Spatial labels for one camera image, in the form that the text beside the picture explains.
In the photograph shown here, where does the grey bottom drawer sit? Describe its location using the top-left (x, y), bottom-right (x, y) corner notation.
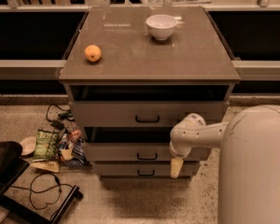
top-left (92, 161), bottom-right (201, 177)

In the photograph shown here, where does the tan snack bag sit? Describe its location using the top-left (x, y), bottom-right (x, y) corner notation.
top-left (31, 161), bottom-right (60, 173)

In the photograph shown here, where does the red white snack packet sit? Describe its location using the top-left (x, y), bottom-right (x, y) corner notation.
top-left (58, 130), bottom-right (81, 161)

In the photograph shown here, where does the black floor cable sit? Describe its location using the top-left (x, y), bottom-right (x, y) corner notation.
top-left (10, 172), bottom-right (75, 211)

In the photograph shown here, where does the white paper plate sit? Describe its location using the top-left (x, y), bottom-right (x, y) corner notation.
top-left (20, 136), bottom-right (36, 156)

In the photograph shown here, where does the blue snack package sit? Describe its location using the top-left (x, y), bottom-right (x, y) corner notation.
top-left (71, 139), bottom-right (88, 165)

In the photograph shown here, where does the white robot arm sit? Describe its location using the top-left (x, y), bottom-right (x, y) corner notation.
top-left (169, 105), bottom-right (280, 224)

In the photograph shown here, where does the white ceramic bowl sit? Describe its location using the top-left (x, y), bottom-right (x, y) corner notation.
top-left (146, 14), bottom-right (177, 40)

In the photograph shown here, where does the grey top drawer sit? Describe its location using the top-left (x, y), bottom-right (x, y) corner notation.
top-left (69, 101), bottom-right (229, 128)

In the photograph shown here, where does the black chair base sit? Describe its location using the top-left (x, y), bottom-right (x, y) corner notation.
top-left (0, 141), bottom-right (83, 224)

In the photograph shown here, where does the black power adapter cable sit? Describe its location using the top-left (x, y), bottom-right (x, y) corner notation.
top-left (45, 104), bottom-right (76, 132)

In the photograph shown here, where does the orange fruit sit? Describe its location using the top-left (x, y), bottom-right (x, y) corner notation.
top-left (84, 45), bottom-right (102, 63)

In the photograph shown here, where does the grey drawer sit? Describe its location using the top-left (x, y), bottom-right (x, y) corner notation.
top-left (92, 161), bottom-right (201, 177)
top-left (69, 101), bottom-right (229, 128)
top-left (81, 127), bottom-right (212, 162)

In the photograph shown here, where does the grey drawer cabinet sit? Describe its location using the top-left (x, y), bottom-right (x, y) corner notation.
top-left (60, 7), bottom-right (240, 177)

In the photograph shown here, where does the green chip bag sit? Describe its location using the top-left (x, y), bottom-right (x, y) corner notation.
top-left (33, 130), bottom-right (59, 161)

